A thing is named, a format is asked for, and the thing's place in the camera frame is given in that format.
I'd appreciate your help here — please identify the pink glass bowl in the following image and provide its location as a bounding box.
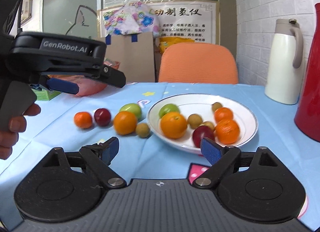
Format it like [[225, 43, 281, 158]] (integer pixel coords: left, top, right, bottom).
[[49, 75, 107, 97]]

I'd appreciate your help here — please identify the floral cloth bundle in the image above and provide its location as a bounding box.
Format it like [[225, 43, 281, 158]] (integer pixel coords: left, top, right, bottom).
[[103, 1, 161, 38]]

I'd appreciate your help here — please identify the person left hand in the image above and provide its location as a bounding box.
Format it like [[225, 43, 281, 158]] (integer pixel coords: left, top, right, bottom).
[[0, 104, 41, 160]]

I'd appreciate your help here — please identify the green jujube fruit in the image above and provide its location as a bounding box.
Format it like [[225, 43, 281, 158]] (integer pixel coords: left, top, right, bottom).
[[158, 103, 180, 119], [119, 103, 142, 120]]

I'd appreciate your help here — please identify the white porcelain plate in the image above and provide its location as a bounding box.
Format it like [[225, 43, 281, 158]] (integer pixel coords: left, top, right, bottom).
[[146, 93, 259, 155]]

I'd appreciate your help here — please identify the green cardboard box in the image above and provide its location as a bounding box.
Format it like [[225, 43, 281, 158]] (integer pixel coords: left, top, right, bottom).
[[29, 84, 61, 101]]

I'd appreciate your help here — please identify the orange chair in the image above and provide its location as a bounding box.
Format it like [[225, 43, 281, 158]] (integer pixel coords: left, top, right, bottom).
[[158, 42, 239, 84]]

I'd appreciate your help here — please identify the brown cardboard box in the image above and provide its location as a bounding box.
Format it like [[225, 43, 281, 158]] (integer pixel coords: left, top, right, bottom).
[[96, 32, 156, 82]]

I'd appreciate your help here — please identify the dark red plum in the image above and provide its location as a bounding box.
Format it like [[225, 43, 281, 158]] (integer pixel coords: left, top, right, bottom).
[[94, 108, 111, 127], [192, 125, 215, 148]]

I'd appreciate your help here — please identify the small tangerine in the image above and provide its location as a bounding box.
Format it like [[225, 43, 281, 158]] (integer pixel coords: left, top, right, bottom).
[[73, 112, 93, 129]]

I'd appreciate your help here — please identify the blue cartoon tablecloth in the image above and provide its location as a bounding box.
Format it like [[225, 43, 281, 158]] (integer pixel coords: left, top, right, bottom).
[[1, 82, 319, 230]]

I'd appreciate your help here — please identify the large orange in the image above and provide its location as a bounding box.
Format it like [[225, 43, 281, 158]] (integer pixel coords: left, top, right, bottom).
[[160, 112, 188, 139], [113, 111, 138, 136]]

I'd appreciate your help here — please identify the yellow snack bag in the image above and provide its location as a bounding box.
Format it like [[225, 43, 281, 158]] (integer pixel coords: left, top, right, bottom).
[[159, 36, 195, 54]]

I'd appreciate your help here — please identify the brown longan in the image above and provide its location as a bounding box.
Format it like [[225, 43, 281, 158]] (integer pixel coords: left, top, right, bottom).
[[212, 102, 223, 113], [188, 114, 203, 130], [200, 121, 215, 131], [135, 123, 150, 138]]

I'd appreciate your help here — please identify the framed chinese poster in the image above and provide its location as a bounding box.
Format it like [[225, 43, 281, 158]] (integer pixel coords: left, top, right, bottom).
[[98, 0, 220, 44]]

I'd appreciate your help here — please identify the red thermos jug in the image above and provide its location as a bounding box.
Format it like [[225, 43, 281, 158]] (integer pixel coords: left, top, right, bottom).
[[294, 3, 320, 141]]

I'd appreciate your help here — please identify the white thermos jug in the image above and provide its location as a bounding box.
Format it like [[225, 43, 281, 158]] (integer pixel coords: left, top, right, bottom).
[[265, 19, 304, 105]]

